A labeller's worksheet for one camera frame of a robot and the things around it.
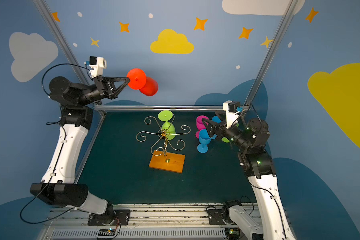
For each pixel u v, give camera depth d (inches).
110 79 19.9
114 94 20.2
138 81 20.6
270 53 33.8
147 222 28.9
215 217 29.4
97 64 19.6
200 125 37.3
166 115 29.4
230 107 18.8
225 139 42.4
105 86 19.6
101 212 24.4
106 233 28.8
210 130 20.2
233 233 28.9
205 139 34.7
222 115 23.6
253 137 16.0
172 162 36.6
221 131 19.7
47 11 27.7
